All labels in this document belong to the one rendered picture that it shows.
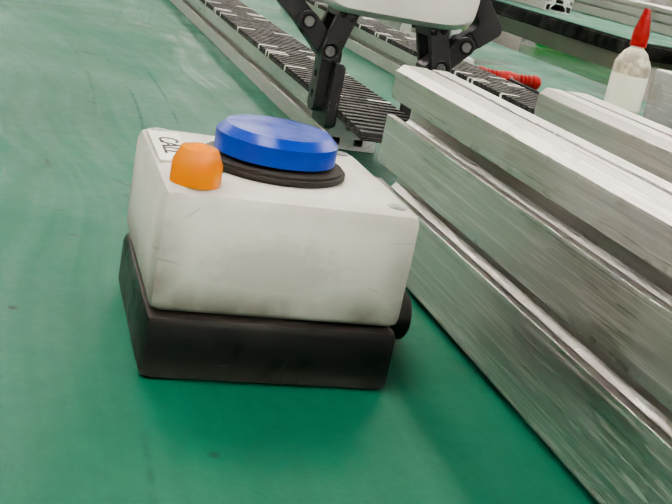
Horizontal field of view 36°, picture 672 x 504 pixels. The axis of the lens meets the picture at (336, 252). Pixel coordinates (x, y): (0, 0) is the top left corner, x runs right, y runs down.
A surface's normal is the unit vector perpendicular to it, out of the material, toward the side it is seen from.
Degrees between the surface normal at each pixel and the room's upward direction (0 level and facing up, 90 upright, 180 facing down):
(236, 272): 90
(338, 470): 0
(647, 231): 90
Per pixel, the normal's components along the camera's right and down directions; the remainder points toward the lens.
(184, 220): 0.26, 0.33
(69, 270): 0.18, -0.94
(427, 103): -0.95, -0.09
